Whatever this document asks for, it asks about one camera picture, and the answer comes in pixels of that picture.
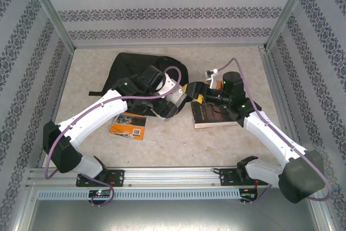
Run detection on aluminium rear beam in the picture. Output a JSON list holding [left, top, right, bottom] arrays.
[[72, 42, 268, 49]]

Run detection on aluminium mounting rail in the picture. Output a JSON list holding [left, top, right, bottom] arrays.
[[25, 166, 320, 188]]

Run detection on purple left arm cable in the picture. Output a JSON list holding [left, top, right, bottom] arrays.
[[44, 65, 182, 207]]

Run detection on slotted grey cable duct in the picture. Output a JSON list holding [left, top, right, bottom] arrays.
[[36, 189, 241, 201]]

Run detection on aluminium frame post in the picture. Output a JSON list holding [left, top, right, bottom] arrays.
[[265, 0, 316, 51], [23, 0, 76, 50]]

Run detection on aluminium side rail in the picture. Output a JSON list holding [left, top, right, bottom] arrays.
[[37, 48, 75, 167], [258, 47, 307, 166]]

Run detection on metal sheet panel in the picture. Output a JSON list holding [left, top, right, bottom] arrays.
[[26, 198, 335, 231]]

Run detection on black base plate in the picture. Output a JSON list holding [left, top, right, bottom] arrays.
[[76, 169, 125, 188], [218, 168, 270, 187]]

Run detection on controller board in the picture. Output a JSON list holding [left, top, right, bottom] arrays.
[[89, 189, 112, 198], [239, 187, 259, 199]]

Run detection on left controller board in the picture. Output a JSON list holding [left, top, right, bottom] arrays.
[[89, 189, 112, 198]]

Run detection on dark paperback book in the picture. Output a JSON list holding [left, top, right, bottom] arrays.
[[191, 101, 239, 130]]

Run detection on right controller board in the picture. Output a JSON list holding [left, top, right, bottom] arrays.
[[239, 187, 259, 199]]

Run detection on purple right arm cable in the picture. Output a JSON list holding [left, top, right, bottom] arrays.
[[218, 57, 332, 204]]

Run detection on black backpack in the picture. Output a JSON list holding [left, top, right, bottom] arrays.
[[88, 52, 190, 118]]

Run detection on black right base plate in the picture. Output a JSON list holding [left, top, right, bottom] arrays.
[[218, 168, 270, 187]]

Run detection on orange book with barcode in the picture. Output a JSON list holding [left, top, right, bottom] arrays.
[[108, 111, 148, 141]]

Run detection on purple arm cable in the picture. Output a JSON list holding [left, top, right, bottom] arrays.
[[44, 65, 182, 207], [218, 57, 332, 204]]

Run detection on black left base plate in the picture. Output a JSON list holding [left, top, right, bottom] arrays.
[[76, 169, 125, 188]]

